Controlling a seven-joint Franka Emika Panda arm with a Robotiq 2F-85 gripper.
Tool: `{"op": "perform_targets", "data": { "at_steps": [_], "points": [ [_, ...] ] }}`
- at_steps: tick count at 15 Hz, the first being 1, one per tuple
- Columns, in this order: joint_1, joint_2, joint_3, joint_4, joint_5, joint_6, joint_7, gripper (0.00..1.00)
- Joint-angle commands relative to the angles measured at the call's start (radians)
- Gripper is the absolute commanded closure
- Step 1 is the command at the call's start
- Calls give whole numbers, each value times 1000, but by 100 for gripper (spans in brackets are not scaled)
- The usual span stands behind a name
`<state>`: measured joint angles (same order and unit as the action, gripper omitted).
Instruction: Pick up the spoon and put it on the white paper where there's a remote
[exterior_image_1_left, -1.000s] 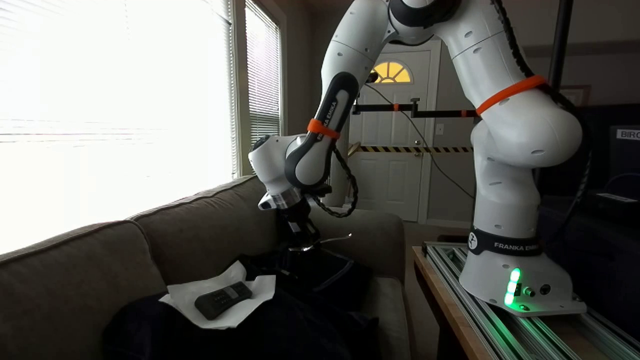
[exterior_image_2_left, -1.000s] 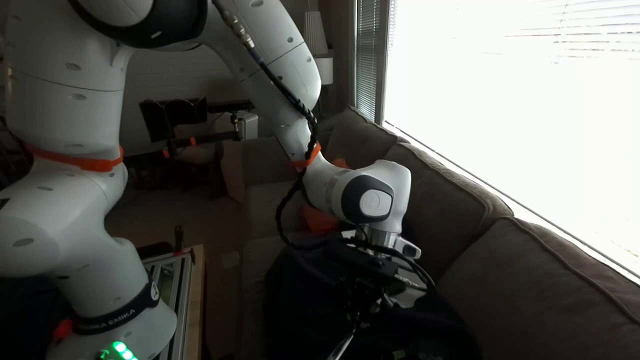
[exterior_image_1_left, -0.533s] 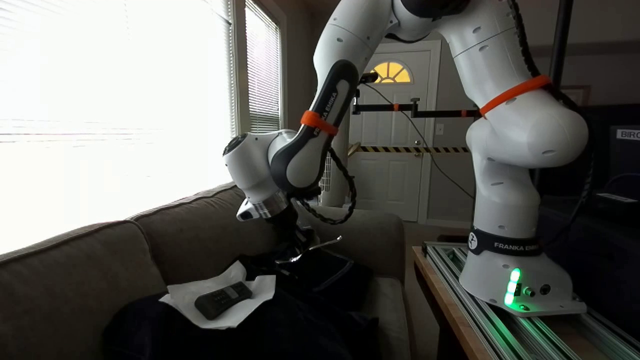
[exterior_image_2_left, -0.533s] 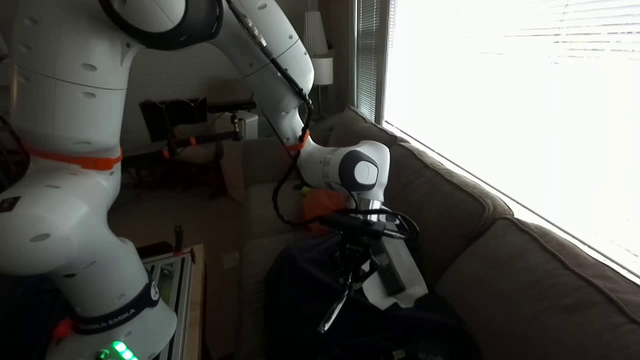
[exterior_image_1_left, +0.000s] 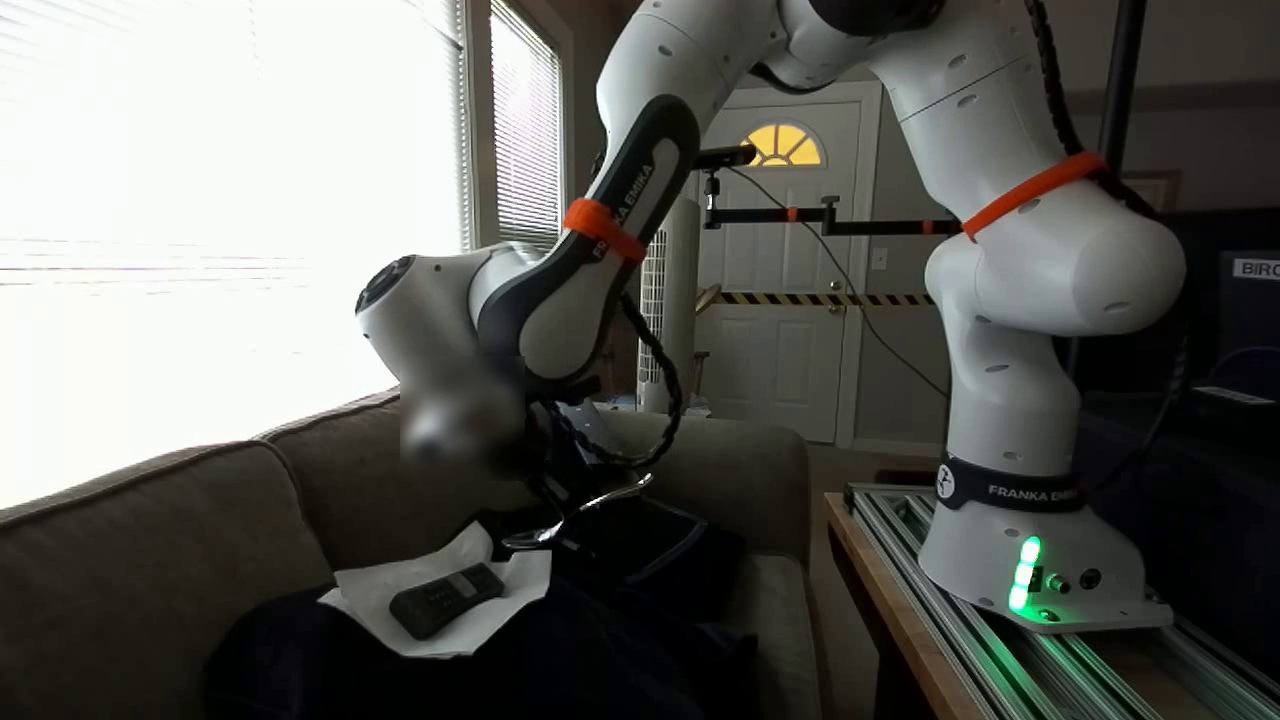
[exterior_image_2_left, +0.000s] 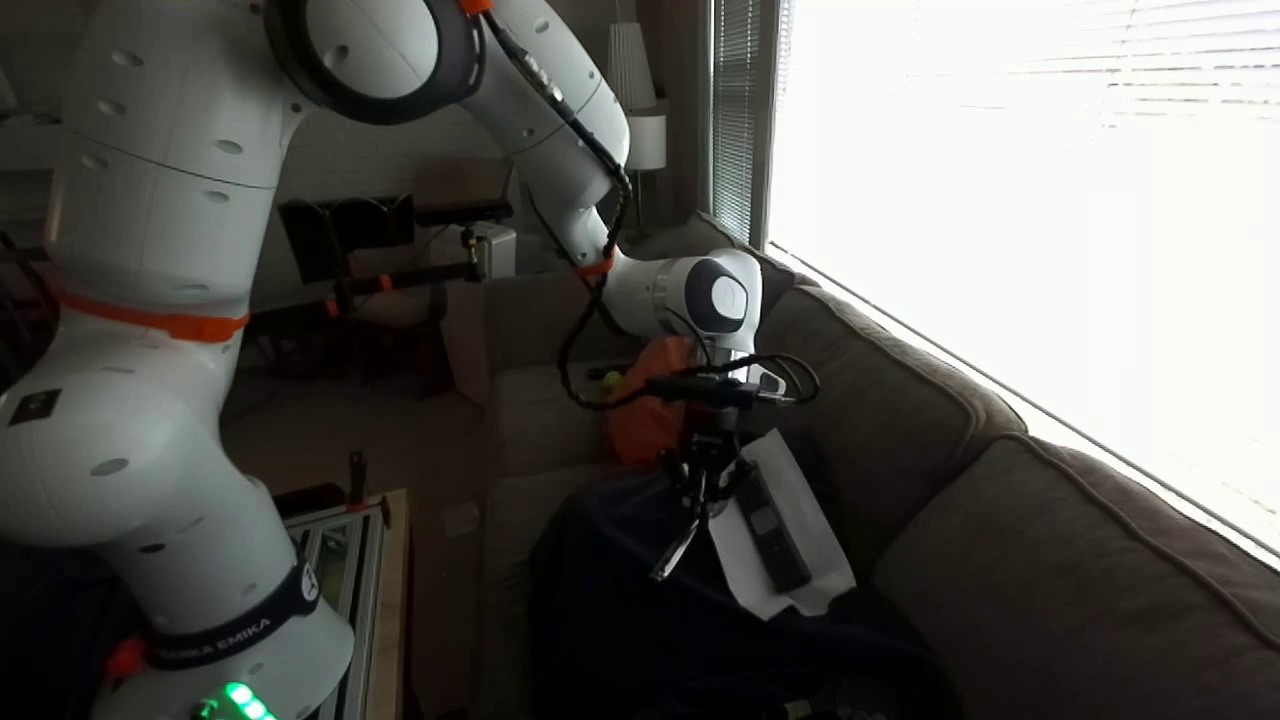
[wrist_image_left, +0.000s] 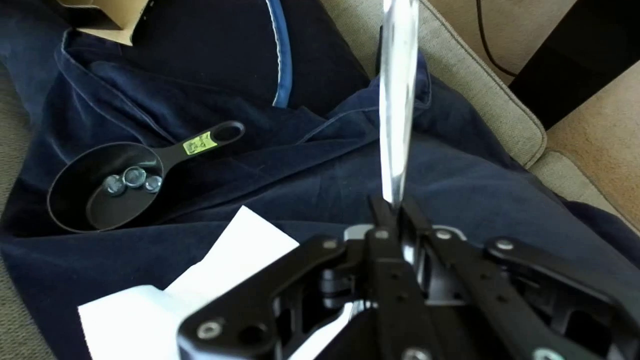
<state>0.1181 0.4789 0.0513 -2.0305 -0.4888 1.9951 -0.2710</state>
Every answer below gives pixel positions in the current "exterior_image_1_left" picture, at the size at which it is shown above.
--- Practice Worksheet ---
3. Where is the metal spoon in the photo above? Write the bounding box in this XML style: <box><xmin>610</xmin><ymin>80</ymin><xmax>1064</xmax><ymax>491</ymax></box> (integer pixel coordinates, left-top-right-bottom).
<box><xmin>500</xmin><ymin>473</ymin><xmax>656</xmax><ymax>551</ymax></box>

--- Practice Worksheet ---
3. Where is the white paper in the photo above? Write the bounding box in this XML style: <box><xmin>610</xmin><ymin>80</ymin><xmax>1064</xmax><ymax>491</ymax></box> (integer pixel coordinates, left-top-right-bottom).
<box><xmin>318</xmin><ymin>520</ymin><xmax>554</xmax><ymax>660</ymax></box>

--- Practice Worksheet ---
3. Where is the black remote control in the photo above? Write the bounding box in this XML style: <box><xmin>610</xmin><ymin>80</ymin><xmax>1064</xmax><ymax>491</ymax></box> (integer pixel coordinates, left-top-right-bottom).
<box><xmin>388</xmin><ymin>562</ymin><xmax>507</xmax><ymax>642</ymax></box>

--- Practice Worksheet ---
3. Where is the white tower fan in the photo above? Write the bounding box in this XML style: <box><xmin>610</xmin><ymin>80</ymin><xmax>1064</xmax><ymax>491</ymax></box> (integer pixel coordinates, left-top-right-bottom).
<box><xmin>636</xmin><ymin>194</ymin><xmax>703</xmax><ymax>416</ymax></box>

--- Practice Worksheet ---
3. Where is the dark blue blanket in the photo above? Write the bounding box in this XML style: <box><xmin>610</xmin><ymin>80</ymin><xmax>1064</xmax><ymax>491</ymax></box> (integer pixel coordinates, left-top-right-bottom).
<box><xmin>205</xmin><ymin>493</ymin><xmax>763</xmax><ymax>720</ymax></box>

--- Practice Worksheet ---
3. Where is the white door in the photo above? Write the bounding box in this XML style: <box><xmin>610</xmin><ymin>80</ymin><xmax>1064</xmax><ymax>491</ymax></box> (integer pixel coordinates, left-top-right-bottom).
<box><xmin>697</xmin><ymin>80</ymin><xmax>884</xmax><ymax>448</ymax></box>

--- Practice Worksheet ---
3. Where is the yellow black caution tape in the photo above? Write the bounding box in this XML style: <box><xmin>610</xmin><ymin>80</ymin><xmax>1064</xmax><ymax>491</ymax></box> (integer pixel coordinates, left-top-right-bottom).
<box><xmin>710</xmin><ymin>290</ymin><xmax>937</xmax><ymax>309</ymax></box>

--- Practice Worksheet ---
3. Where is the narrow window with blinds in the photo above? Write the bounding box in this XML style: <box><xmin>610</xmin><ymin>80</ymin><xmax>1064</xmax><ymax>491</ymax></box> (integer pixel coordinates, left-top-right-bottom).
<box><xmin>488</xmin><ymin>0</ymin><xmax>565</xmax><ymax>253</ymax></box>

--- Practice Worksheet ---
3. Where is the brown sofa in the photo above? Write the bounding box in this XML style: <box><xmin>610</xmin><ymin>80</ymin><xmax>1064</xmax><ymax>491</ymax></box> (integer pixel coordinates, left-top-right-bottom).
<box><xmin>0</xmin><ymin>388</ymin><xmax>823</xmax><ymax>720</ymax></box>

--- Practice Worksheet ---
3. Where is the large window with blinds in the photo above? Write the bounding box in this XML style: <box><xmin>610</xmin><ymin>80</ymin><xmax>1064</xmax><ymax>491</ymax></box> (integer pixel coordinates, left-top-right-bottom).
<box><xmin>0</xmin><ymin>0</ymin><xmax>473</xmax><ymax>511</ymax></box>

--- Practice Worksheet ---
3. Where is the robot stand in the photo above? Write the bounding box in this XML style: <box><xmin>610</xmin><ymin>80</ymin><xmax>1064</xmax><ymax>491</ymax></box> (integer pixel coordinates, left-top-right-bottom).
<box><xmin>824</xmin><ymin>482</ymin><xmax>1280</xmax><ymax>720</ymax></box>

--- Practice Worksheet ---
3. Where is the black pole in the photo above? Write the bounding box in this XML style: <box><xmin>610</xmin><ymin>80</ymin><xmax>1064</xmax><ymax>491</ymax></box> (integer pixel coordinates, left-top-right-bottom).
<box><xmin>1097</xmin><ymin>0</ymin><xmax>1149</xmax><ymax>173</ymax></box>

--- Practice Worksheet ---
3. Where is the black box with label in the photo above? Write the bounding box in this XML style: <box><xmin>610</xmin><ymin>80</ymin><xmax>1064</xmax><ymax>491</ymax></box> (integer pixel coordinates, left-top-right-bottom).
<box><xmin>1216</xmin><ymin>248</ymin><xmax>1280</xmax><ymax>403</ymax></box>

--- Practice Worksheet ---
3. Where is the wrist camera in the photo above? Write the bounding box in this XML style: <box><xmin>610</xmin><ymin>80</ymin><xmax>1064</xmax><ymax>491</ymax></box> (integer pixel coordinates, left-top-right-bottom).
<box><xmin>560</xmin><ymin>400</ymin><xmax>629</xmax><ymax>469</ymax></box>

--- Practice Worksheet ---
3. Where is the camera on mount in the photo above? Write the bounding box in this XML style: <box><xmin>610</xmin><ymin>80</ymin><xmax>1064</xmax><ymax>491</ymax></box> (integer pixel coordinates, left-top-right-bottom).
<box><xmin>692</xmin><ymin>143</ymin><xmax>963</xmax><ymax>239</ymax></box>

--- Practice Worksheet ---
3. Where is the black cable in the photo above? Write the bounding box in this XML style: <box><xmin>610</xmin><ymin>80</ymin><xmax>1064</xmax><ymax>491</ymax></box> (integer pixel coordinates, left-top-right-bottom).
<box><xmin>724</xmin><ymin>165</ymin><xmax>951</xmax><ymax>401</ymax></box>

